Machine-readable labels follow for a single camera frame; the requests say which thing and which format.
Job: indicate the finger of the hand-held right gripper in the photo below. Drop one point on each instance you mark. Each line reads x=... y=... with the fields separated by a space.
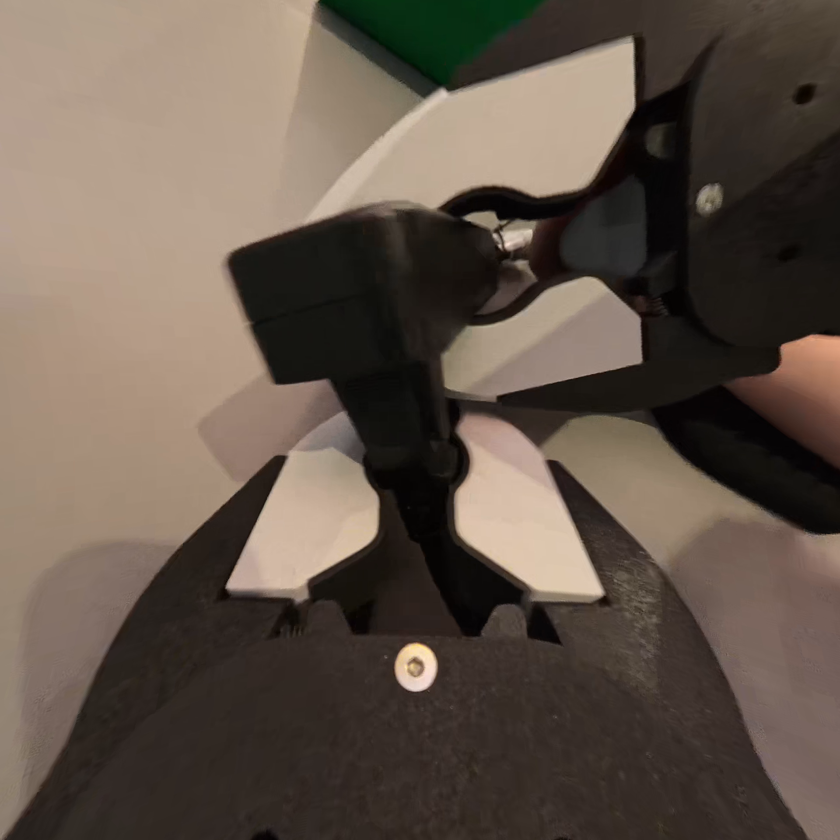
x=558 y=334
x=512 y=131

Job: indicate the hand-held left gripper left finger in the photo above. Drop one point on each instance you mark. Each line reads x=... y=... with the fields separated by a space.
x=308 y=518

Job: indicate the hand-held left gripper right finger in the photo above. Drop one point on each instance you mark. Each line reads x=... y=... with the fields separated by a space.
x=525 y=525

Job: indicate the black power strip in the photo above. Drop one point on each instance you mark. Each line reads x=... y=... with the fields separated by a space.
x=341 y=289

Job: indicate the green plastic bin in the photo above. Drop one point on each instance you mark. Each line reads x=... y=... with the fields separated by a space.
x=446 y=33

